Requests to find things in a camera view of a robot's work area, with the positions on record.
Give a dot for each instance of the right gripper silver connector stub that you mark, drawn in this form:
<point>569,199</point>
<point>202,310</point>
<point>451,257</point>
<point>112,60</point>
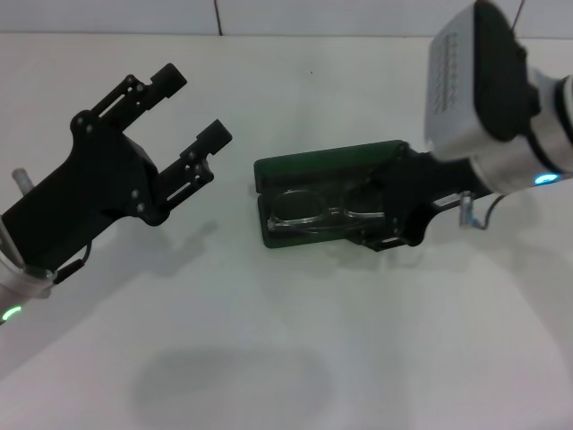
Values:
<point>465,208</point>

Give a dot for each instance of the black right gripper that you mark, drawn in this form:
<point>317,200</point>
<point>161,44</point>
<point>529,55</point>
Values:
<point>425,183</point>

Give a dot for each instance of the left gripper silver connector stub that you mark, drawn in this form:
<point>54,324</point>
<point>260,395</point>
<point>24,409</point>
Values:
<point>21,179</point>

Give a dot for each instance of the gripper silver connector stub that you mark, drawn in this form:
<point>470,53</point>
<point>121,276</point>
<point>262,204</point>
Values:
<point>465,208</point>
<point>21,179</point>

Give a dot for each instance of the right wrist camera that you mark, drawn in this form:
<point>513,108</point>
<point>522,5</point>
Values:
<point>470,89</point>

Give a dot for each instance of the clear transparent glasses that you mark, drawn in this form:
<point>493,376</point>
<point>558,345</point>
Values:
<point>304,219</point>

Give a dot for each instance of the dark green glasses case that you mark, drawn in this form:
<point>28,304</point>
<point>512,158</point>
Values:
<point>291,163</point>

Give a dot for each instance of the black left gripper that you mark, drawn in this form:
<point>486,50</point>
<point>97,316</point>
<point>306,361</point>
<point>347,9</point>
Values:
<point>98,183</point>

